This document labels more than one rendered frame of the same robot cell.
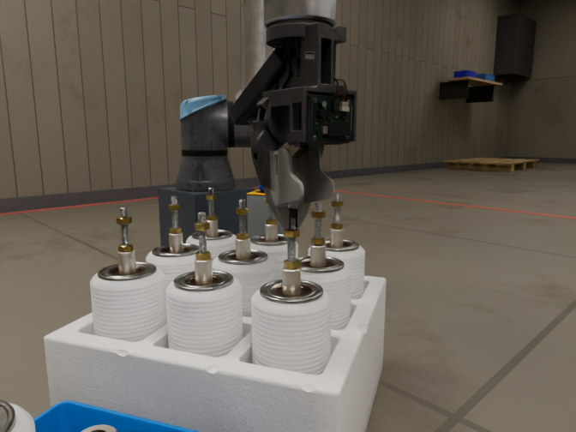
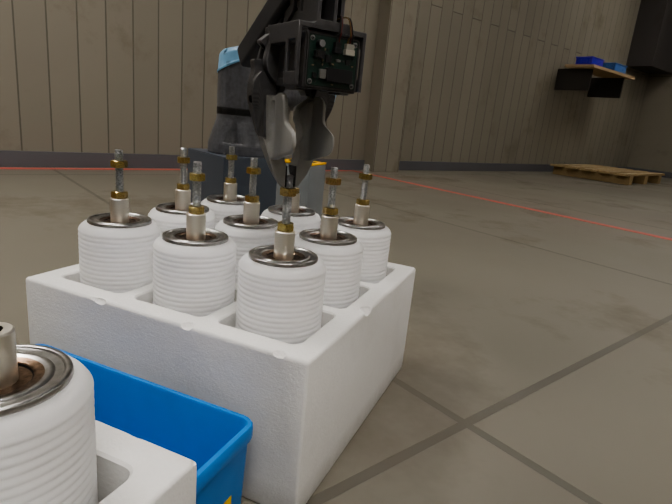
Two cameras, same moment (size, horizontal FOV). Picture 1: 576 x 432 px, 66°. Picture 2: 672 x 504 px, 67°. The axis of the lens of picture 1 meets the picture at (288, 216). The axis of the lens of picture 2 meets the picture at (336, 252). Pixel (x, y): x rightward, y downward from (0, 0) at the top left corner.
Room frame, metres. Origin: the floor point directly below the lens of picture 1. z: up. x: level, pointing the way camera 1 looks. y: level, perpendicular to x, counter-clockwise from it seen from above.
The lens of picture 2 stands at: (-0.03, -0.09, 0.41)
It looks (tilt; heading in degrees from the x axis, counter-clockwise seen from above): 15 degrees down; 3
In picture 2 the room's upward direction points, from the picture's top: 6 degrees clockwise
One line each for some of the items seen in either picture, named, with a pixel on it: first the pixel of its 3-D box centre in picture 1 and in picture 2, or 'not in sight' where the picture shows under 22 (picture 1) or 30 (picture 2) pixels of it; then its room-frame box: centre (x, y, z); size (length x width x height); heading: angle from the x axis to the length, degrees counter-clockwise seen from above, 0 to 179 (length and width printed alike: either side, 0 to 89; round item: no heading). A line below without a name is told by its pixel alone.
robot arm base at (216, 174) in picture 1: (205, 169); (242, 131); (1.14, 0.21, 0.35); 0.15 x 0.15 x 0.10
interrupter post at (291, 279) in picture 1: (291, 281); (284, 245); (0.50, 0.00, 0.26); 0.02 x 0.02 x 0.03
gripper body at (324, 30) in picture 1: (303, 90); (310, 28); (0.48, -0.02, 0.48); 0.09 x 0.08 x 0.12; 37
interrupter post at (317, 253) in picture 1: (317, 255); (328, 227); (0.61, -0.04, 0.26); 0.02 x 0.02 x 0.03
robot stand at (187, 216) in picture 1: (207, 244); (238, 217); (1.14, 0.21, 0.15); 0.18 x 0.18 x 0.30; 44
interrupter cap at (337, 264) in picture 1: (317, 264); (328, 237); (0.61, -0.04, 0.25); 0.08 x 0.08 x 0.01
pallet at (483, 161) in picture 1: (492, 164); (607, 173); (5.97, -2.77, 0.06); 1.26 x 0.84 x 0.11; 134
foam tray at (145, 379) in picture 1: (244, 355); (245, 329); (0.65, 0.07, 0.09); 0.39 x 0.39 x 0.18; 71
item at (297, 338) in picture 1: (291, 362); (277, 333); (0.50, 0.00, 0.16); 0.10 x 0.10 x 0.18
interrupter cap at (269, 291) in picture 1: (291, 291); (283, 256); (0.50, 0.00, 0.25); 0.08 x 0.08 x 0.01
